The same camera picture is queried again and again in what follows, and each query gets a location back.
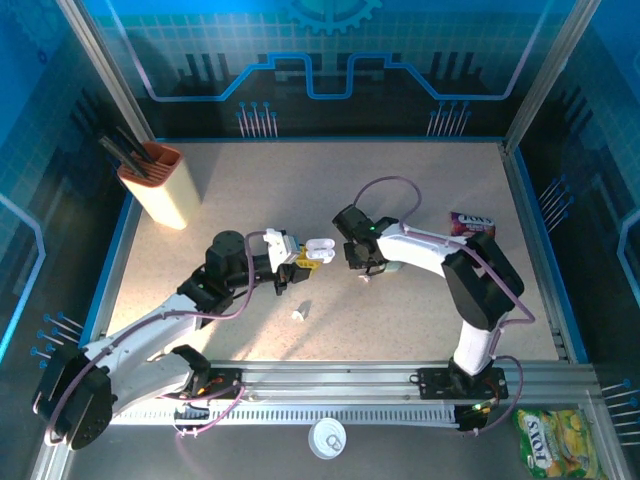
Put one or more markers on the white earbud charging case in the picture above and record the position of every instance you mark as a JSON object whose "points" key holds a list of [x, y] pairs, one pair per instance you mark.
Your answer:
{"points": [[320, 244]]}

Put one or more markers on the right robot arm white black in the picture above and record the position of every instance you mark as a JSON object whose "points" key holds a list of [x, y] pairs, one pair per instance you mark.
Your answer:
{"points": [[420, 250]]}

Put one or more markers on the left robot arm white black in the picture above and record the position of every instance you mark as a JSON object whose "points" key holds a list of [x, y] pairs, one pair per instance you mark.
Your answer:
{"points": [[140, 330]]}

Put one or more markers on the cream utensil holder orange top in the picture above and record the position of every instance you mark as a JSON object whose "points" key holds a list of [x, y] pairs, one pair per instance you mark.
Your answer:
{"points": [[165, 195]]}

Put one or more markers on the purple candy packet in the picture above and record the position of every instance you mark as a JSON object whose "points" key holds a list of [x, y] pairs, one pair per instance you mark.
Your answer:
{"points": [[472, 222]]}

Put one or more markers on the white can lid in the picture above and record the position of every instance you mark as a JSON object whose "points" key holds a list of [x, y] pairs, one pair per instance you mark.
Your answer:
{"points": [[320, 440]]}

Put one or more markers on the green yellow candy bag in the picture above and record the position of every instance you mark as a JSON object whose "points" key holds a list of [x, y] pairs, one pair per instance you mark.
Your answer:
{"points": [[555, 445]]}

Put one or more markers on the aluminium side rail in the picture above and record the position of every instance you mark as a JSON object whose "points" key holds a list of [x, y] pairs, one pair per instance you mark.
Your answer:
{"points": [[115, 280], [536, 240]]}

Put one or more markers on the long aluminium base rail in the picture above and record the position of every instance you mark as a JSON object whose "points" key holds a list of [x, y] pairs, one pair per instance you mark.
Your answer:
{"points": [[325, 380]]}

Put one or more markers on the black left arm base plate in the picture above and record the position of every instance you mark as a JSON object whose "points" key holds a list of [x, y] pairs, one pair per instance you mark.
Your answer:
{"points": [[230, 374]]}

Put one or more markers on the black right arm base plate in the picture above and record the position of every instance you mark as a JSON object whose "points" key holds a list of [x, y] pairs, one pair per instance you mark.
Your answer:
{"points": [[430, 382]]}

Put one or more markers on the aluminium frame post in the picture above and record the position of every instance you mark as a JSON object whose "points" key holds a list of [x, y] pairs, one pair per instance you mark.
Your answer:
{"points": [[110, 75], [547, 75]]}

